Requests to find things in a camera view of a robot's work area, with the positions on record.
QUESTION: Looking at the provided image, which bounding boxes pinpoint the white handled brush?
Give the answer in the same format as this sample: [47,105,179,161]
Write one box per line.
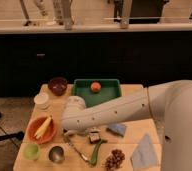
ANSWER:
[63,130,89,137]

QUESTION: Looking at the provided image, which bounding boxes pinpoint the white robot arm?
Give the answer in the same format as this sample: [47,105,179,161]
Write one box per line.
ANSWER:
[61,80,192,171]

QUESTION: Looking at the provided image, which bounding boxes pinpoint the orange fruit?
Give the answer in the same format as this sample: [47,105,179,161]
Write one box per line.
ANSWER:
[90,82,101,93]

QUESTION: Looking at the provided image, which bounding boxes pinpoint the green plastic tray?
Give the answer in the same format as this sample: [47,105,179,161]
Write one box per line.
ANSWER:
[72,79,122,107]

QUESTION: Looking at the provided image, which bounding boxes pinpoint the dark red bowl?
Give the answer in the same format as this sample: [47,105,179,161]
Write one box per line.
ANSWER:
[48,77,67,96]

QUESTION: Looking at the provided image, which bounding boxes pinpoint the blue sponge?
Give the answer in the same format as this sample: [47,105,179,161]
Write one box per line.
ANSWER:
[107,124,126,136]

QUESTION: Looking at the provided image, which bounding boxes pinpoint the wooden block eraser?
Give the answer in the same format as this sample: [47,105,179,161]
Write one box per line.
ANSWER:
[89,131,101,144]

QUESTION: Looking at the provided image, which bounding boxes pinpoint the white stacked cups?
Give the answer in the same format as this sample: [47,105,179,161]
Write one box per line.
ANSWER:
[34,92,49,109]

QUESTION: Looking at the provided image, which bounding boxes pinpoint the green peeler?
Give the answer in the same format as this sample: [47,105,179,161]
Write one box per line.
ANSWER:
[90,139,108,166]

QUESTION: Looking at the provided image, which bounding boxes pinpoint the orange bowl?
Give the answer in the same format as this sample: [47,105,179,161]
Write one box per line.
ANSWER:
[28,116,57,144]

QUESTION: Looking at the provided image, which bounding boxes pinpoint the bunch of red grapes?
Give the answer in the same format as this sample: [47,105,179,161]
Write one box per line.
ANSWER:
[105,149,125,171]

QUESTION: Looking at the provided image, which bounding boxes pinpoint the small metal bowl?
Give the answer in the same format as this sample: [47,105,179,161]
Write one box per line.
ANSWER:
[48,146,64,163]

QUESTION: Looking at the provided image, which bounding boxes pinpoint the grey folded cloth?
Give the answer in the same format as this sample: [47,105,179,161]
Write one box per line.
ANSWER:
[130,134,158,171]

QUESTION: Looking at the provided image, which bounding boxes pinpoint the light green cup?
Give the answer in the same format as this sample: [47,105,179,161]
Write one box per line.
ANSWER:
[23,143,40,160]

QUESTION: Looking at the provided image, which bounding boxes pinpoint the black tripod leg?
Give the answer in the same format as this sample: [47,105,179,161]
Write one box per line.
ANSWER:
[0,112,24,142]

